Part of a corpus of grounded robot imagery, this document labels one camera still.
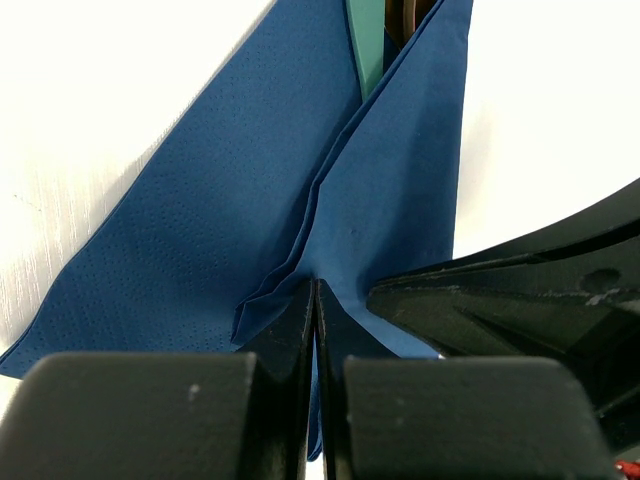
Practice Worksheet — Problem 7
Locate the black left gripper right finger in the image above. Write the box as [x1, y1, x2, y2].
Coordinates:
[315, 280, 617, 479]

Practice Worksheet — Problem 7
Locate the brown wooden spoon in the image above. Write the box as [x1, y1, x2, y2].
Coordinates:
[385, 0, 436, 49]

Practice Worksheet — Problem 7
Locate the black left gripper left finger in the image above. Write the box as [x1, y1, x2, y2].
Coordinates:
[1, 281, 314, 479]

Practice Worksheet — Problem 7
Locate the teal plastic knife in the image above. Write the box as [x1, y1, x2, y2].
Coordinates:
[345, 0, 385, 101]

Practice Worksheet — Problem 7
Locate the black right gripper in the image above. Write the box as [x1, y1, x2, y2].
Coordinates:
[614, 446, 640, 480]

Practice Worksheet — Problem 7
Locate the blue paper napkin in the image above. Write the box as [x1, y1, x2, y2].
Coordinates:
[0, 0, 475, 462]

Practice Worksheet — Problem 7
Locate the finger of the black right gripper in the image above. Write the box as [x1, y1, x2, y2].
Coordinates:
[367, 221, 639, 453]
[445, 180, 639, 268]

